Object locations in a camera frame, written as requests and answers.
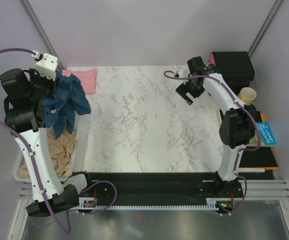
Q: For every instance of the blue t-shirt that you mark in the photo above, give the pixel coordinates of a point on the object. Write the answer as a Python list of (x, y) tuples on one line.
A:
[(69, 99)]

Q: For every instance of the pink folded t-shirt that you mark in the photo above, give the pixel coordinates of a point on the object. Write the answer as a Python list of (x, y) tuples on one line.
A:
[(87, 78)]

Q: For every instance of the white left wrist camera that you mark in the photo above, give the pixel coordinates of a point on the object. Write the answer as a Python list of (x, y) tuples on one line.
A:
[(46, 65)]

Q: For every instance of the yellow mug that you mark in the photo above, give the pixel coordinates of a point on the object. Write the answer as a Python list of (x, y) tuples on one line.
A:
[(247, 95)]

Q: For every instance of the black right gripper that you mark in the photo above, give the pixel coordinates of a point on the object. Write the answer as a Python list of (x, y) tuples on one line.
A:
[(183, 89)]

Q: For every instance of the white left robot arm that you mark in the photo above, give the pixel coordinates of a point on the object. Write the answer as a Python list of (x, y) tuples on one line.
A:
[(24, 115)]

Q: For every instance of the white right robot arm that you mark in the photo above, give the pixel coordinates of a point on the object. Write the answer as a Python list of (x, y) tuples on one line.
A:
[(237, 127)]

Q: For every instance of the blue illustrated book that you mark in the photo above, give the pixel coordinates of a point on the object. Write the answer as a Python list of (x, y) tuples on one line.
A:
[(266, 136)]

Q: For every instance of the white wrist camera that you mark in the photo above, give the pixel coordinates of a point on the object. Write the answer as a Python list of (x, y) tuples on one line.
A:
[(181, 73), (46, 65)]

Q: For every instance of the aluminium frame rail right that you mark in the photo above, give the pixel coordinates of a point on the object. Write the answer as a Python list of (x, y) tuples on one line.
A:
[(273, 12)]

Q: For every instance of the aluminium frame rail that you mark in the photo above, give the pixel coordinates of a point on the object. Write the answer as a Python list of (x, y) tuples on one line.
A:
[(273, 12), (29, 10)]

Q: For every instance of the white plastic basket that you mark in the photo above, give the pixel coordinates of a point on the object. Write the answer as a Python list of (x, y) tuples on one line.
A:
[(35, 158)]

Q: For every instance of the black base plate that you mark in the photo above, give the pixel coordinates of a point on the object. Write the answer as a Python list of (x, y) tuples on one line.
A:
[(159, 189)]

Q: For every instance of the black pink drawer organizer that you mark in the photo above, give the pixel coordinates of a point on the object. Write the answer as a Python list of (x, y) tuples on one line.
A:
[(235, 67)]

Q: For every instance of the white slotted cable duct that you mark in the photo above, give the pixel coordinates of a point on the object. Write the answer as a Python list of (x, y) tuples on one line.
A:
[(88, 204)]

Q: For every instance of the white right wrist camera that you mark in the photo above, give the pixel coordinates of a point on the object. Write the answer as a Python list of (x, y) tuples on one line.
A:
[(181, 73)]

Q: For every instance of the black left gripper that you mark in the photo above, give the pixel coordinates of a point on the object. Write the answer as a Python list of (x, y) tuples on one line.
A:
[(34, 75)]

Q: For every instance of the beige t-shirt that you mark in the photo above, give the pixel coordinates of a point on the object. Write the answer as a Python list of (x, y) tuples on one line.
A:
[(61, 150)]

